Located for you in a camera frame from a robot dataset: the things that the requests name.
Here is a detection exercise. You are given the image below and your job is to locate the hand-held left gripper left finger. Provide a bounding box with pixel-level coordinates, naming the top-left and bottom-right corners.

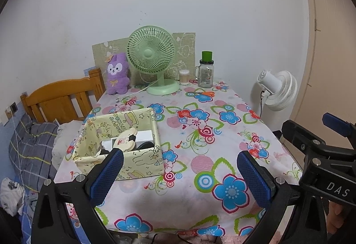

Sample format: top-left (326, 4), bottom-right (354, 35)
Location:
top-left (31, 147), bottom-right (125, 244)

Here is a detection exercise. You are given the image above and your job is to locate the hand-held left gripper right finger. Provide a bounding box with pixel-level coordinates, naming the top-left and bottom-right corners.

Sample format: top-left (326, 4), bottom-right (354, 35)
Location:
top-left (236, 150), bottom-right (313, 244)

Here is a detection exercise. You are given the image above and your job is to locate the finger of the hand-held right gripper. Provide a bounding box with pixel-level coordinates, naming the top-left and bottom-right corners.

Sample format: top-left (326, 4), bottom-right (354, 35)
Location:
top-left (322, 112), bottom-right (356, 147)
top-left (281, 120), bottom-right (356, 161)

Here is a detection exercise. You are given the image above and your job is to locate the yellow fabric storage box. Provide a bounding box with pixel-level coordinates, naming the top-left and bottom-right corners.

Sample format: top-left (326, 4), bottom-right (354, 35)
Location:
top-left (65, 107), bottom-right (164, 181)

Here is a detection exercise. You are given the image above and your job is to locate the large white charger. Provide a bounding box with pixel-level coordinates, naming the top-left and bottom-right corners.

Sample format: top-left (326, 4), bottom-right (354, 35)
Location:
top-left (136, 129), bottom-right (155, 144)

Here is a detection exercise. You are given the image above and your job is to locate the person's right hand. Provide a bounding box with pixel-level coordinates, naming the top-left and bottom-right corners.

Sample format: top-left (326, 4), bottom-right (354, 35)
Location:
top-left (328, 201), bottom-right (347, 235)

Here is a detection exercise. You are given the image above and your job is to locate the white standing fan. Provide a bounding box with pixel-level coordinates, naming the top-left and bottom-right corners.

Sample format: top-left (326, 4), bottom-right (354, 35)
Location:
top-left (250, 69), bottom-right (297, 122)

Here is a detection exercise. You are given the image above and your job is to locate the white pillow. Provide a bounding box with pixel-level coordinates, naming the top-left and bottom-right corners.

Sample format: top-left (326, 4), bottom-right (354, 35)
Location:
top-left (51, 119), bottom-right (87, 169)

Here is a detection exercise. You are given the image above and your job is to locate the beige wooden door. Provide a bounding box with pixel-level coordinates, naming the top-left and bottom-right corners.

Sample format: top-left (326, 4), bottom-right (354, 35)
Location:
top-left (289, 0), bottom-right (356, 133)

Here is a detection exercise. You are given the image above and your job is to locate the floral tablecloth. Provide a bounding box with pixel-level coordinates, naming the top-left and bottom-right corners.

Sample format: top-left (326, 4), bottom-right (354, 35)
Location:
top-left (53, 77), bottom-right (303, 237)

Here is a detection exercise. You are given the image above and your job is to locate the pink fluffy cloth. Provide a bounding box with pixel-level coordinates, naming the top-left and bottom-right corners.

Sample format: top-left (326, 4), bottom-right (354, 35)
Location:
top-left (167, 234), bottom-right (245, 244)

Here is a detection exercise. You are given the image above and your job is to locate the grey plaid pillow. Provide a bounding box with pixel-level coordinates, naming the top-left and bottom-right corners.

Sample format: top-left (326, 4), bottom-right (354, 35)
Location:
top-left (8, 113), bottom-right (60, 193)

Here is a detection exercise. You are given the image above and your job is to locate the purple plush toy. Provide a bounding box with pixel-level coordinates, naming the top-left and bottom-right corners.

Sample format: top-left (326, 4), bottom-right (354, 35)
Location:
top-left (105, 53), bottom-right (131, 95)

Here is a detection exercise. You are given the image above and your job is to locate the wooden bed headboard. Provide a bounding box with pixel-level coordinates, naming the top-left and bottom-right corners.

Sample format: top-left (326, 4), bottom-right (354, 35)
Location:
top-left (20, 68), bottom-right (106, 123)

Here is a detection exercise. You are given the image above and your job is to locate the white stained cloth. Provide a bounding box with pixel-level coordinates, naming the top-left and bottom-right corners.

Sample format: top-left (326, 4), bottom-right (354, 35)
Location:
top-left (0, 177), bottom-right (26, 217)

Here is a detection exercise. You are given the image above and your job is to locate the glass jar with green lid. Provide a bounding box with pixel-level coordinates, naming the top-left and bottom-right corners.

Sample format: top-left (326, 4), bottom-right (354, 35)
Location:
top-left (195, 51), bottom-right (215, 88)

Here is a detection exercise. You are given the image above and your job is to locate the cotton swab jar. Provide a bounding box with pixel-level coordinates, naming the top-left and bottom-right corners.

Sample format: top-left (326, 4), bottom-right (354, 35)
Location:
top-left (179, 69), bottom-right (191, 86)

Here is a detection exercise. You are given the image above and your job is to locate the green desk fan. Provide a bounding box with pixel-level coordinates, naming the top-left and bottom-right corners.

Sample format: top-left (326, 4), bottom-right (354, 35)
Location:
top-left (127, 26), bottom-right (181, 95)

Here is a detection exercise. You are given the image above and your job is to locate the green patterned board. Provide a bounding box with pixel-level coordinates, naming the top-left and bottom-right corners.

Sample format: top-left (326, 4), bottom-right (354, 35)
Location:
top-left (92, 32), bottom-right (197, 86)

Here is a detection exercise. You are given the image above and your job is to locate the white fan cable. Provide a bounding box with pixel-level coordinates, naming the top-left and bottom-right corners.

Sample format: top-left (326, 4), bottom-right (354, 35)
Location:
top-left (129, 80), bottom-right (159, 94)

